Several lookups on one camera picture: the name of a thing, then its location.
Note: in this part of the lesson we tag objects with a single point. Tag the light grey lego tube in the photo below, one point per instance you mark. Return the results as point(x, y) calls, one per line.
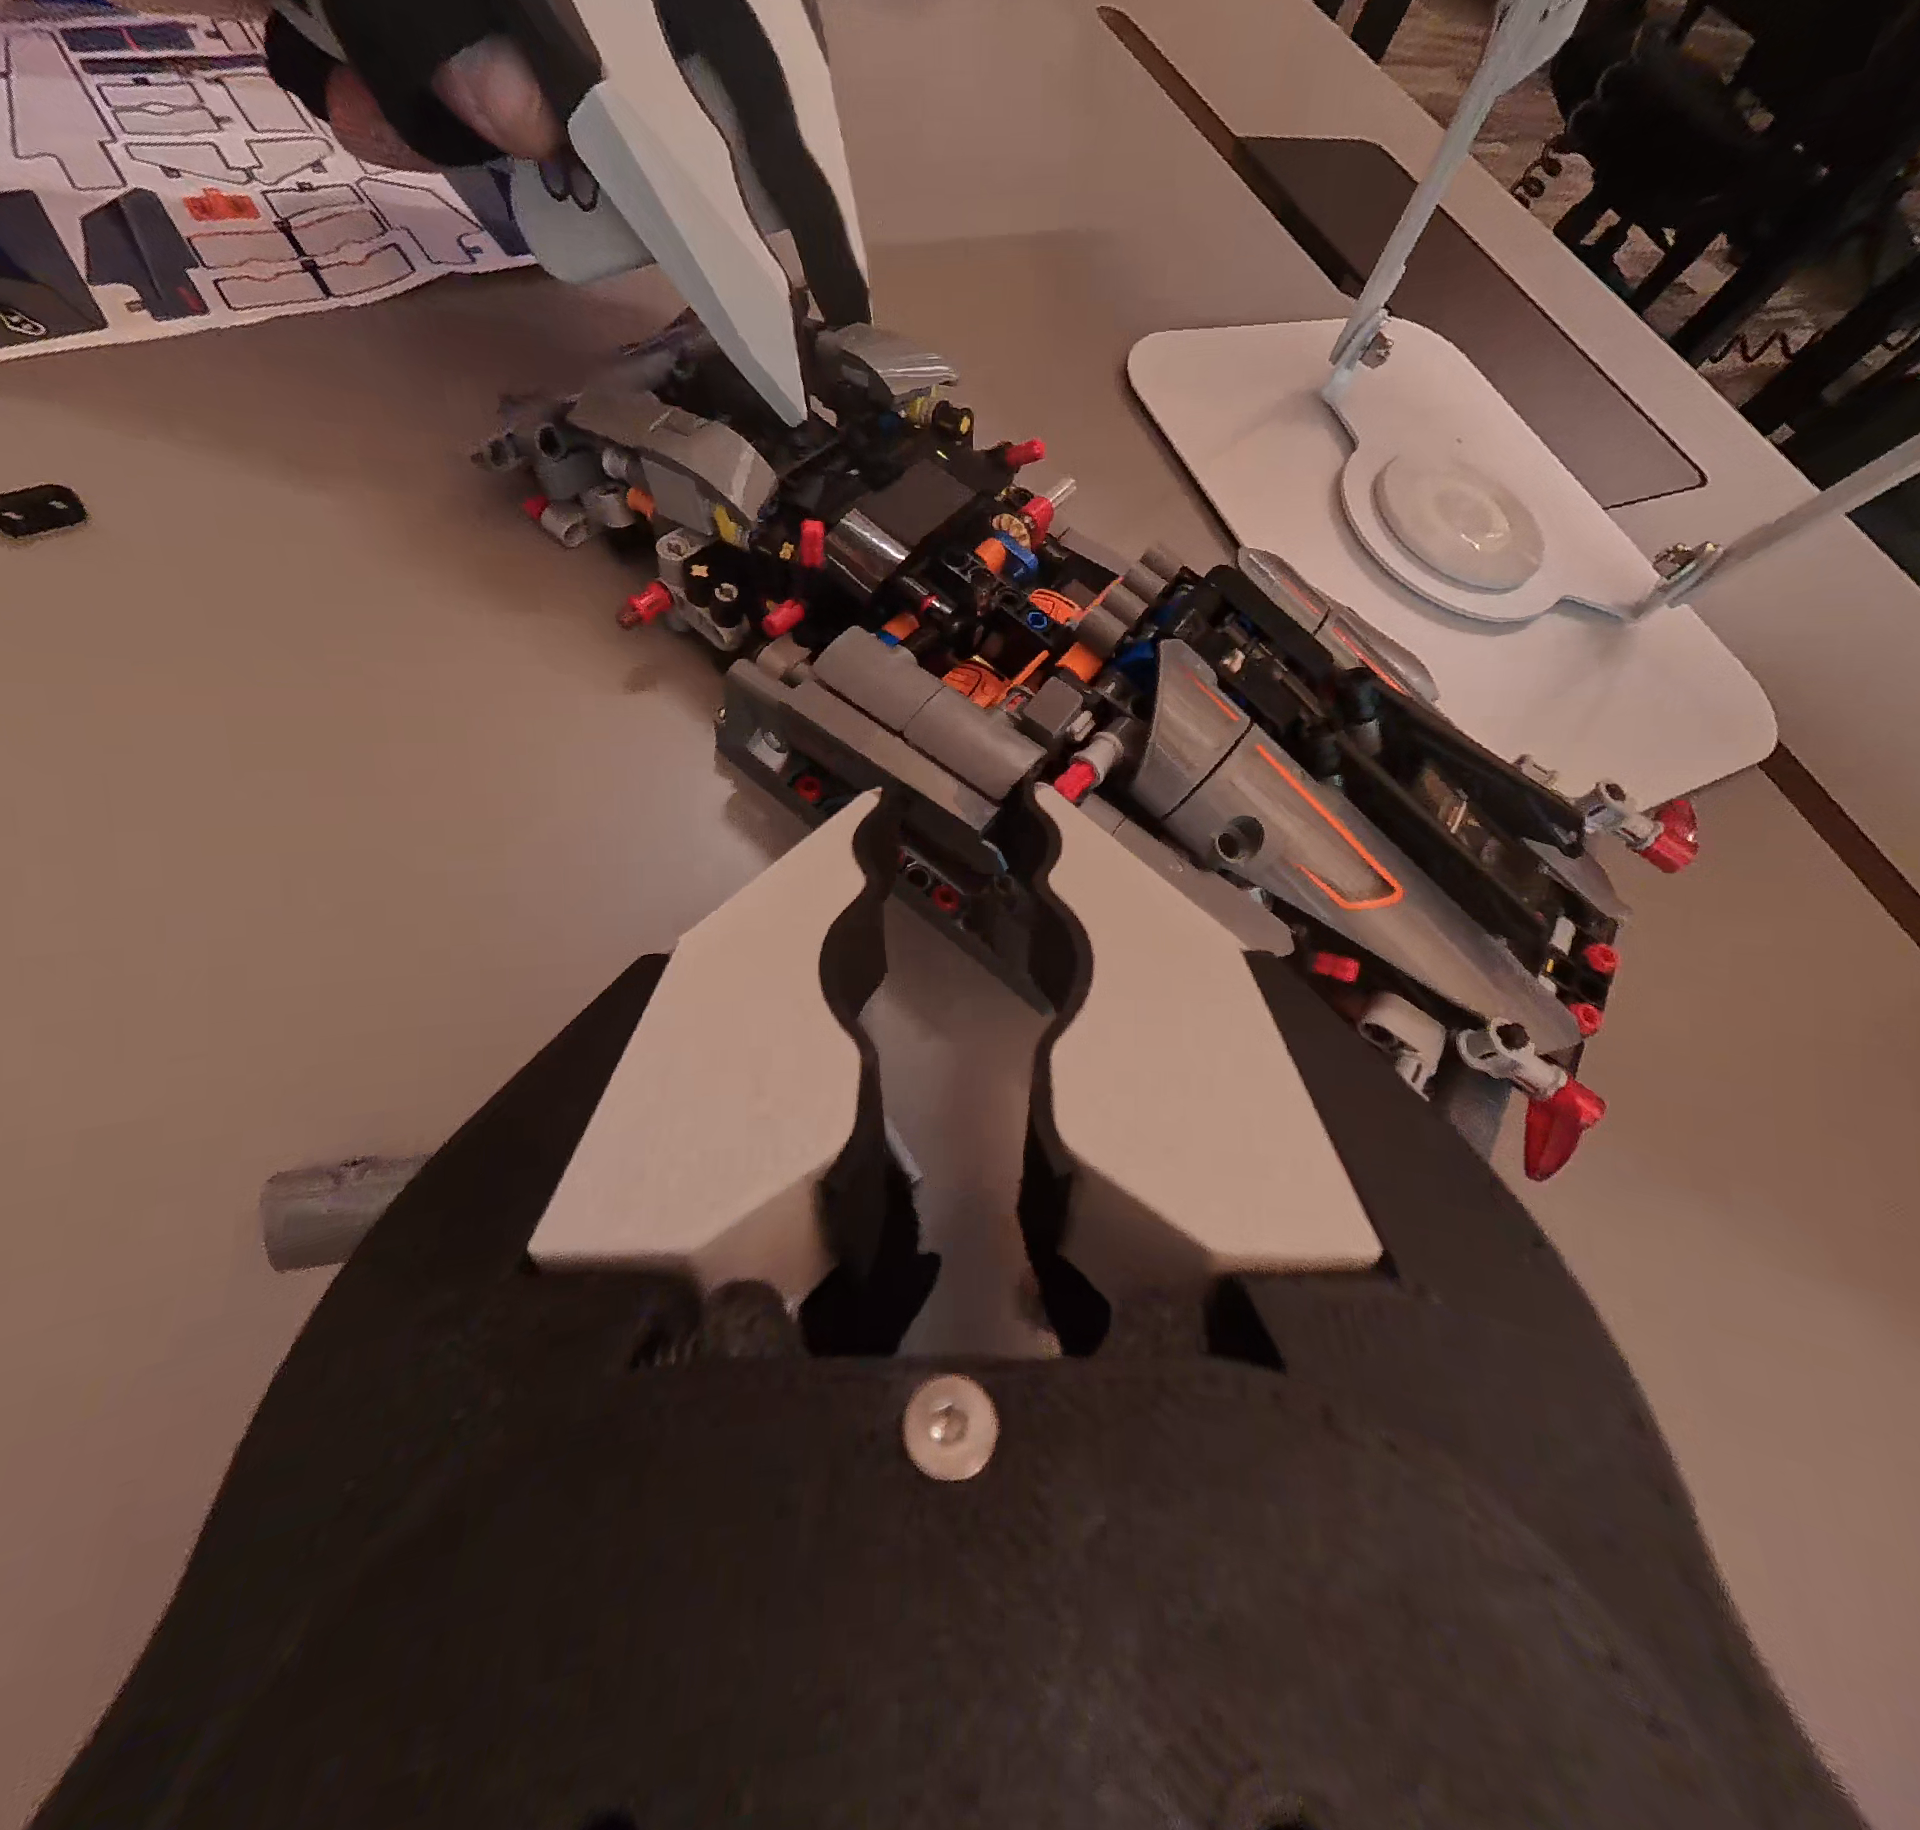
point(337, 1213)

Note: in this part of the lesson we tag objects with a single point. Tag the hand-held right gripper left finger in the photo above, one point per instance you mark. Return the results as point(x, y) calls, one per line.
point(704, 1110)

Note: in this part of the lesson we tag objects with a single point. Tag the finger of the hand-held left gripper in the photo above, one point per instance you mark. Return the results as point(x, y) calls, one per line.
point(676, 225)
point(844, 194)

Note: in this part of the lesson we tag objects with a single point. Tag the white book stand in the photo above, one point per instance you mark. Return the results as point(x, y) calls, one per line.
point(1502, 435)

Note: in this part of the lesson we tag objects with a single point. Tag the lego sticker sheet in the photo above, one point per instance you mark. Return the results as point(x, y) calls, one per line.
point(180, 211)

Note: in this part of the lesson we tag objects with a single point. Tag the grey black lego car model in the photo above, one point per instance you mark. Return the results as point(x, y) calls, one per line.
point(1231, 780)

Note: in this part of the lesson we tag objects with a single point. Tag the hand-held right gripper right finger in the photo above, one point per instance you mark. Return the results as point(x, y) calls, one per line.
point(1201, 1110)

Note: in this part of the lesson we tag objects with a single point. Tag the person's left hand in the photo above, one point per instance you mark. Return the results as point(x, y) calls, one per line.
point(481, 114)

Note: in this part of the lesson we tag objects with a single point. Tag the black two-hole lego piece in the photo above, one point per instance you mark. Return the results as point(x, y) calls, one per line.
point(37, 512)

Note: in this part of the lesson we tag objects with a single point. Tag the black chair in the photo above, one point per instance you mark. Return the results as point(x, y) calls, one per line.
point(1726, 136)

